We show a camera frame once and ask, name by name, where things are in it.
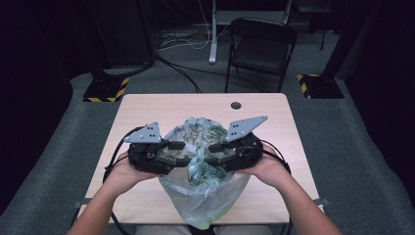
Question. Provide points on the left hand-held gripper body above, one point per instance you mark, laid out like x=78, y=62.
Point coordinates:
x=147, y=156

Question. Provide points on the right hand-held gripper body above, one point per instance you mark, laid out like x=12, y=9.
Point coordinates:
x=246, y=153

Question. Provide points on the clear plastic bag green print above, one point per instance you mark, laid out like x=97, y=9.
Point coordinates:
x=204, y=202

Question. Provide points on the person's right hand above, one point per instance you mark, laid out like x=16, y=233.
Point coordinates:
x=269, y=171

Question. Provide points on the person's left hand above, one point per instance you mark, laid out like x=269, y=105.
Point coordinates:
x=125, y=178

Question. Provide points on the person's left leg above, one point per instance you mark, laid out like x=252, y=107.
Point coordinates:
x=163, y=230

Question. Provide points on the person's leg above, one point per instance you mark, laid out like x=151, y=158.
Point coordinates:
x=243, y=230
x=163, y=230

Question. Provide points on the person's right leg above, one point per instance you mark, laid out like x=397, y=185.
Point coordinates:
x=243, y=230

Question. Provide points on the black stand base yellow stripes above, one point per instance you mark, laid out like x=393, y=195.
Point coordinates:
x=104, y=89
x=323, y=86

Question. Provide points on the black folding chair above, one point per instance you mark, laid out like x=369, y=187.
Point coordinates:
x=261, y=54

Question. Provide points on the black equipment case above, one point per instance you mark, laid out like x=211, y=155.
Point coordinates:
x=130, y=32

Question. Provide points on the dark curtain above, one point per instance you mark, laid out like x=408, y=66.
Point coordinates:
x=385, y=98
x=29, y=98

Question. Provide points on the grey table bracket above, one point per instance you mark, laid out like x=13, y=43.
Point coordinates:
x=80, y=205
x=323, y=201

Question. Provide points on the white metal desk frame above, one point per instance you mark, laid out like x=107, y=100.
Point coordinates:
x=213, y=39

